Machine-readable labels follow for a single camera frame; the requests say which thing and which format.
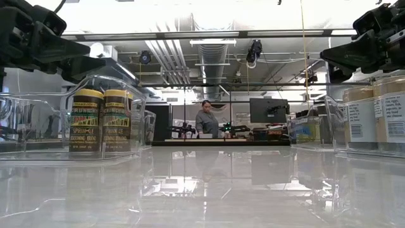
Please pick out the person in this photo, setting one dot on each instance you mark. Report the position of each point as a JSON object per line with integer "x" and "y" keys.
{"x": 207, "y": 123}

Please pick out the tan-lid furikake spice jar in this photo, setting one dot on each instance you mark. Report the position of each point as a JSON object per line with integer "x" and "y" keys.
{"x": 359, "y": 126}
{"x": 392, "y": 120}

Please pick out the black overhead camera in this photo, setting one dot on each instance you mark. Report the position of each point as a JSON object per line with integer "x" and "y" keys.
{"x": 254, "y": 50}

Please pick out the yellow-lid chili onion jar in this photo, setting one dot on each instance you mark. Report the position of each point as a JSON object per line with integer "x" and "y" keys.
{"x": 116, "y": 126}
{"x": 85, "y": 126}

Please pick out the clear plastic bin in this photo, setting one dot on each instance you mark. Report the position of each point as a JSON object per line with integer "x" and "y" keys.
{"x": 335, "y": 133}
{"x": 31, "y": 149}
{"x": 323, "y": 139}
{"x": 150, "y": 126}

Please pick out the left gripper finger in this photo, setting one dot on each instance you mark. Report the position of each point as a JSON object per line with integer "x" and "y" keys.
{"x": 57, "y": 47}
{"x": 82, "y": 66}

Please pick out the black monitor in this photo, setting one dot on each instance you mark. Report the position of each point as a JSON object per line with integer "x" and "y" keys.
{"x": 269, "y": 111}

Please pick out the black table frame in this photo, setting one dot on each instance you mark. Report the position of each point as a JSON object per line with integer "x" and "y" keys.
{"x": 221, "y": 143}

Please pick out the black horizontal bar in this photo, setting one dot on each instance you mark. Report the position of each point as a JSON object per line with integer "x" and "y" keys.
{"x": 253, "y": 85}

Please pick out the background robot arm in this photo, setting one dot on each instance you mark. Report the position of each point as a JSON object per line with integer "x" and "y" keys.
{"x": 235, "y": 128}
{"x": 182, "y": 130}

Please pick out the overhead light bar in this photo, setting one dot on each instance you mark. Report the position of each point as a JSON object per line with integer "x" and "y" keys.
{"x": 205, "y": 34}

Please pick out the black ceiling spotlight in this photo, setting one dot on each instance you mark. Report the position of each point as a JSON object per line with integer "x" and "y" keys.
{"x": 145, "y": 57}

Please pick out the silver ventilation duct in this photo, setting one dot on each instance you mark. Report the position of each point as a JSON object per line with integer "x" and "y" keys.
{"x": 212, "y": 63}

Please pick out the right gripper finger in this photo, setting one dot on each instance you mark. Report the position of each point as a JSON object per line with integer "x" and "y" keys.
{"x": 351, "y": 52}
{"x": 338, "y": 75}

